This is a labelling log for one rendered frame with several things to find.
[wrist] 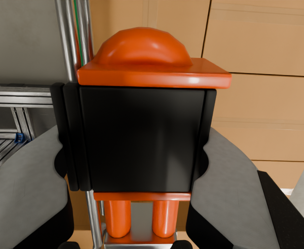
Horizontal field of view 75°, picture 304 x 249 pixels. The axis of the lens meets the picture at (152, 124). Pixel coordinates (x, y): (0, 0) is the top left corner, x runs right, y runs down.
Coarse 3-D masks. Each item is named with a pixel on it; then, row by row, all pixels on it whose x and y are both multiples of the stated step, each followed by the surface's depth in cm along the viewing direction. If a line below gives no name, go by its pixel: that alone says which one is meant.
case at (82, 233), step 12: (72, 192) 45; (84, 192) 45; (72, 204) 42; (84, 204) 43; (180, 204) 44; (84, 216) 40; (180, 216) 41; (84, 228) 38; (180, 228) 39; (72, 240) 38; (84, 240) 38
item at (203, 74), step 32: (96, 64) 10; (128, 64) 11; (96, 96) 10; (128, 96) 10; (160, 96) 10; (192, 96) 10; (96, 128) 10; (128, 128) 11; (160, 128) 11; (192, 128) 11; (96, 160) 11; (128, 160) 11; (160, 160) 12; (192, 160) 12; (96, 192) 13; (128, 192) 13; (160, 192) 13
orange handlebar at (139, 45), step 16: (128, 32) 10; (144, 32) 10; (160, 32) 10; (112, 48) 10; (128, 48) 10; (144, 48) 10; (160, 48) 10; (176, 48) 10; (112, 64) 10; (144, 64) 11; (160, 64) 11; (176, 64) 10; (192, 64) 11; (112, 208) 15; (128, 208) 16; (160, 208) 16; (176, 208) 16; (112, 224) 16; (128, 224) 17; (160, 224) 16
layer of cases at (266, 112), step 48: (96, 0) 63; (144, 0) 63; (192, 0) 64; (240, 0) 64; (288, 0) 65; (96, 48) 69; (192, 48) 70; (240, 48) 71; (288, 48) 71; (240, 96) 79; (288, 96) 80; (240, 144) 90; (288, 144) 91; (288, 192) 105
